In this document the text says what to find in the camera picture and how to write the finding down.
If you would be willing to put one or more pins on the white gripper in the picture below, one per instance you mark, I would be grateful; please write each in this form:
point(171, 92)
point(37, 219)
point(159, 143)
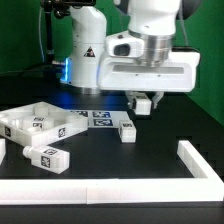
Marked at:
point(149, 65)

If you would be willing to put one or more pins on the white square tabletop part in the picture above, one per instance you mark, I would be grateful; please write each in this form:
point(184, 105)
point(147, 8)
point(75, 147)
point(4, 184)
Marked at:
point(66, 124)

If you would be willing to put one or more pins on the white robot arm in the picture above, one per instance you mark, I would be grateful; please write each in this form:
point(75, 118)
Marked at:
point(147, 18)

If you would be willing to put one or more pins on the white AprilTag sheet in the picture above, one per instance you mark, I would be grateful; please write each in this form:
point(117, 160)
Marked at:
point(103, 119)

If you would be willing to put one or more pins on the white U-shaped obstacle fence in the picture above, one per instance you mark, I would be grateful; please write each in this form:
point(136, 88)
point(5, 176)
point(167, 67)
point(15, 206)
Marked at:
point(203, 186)

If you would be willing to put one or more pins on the white block left edge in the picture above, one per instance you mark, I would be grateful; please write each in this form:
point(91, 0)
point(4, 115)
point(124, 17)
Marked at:
point(2, 150)

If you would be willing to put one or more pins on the black camera stand pole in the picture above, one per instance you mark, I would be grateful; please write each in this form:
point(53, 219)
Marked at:
point(60, 8)

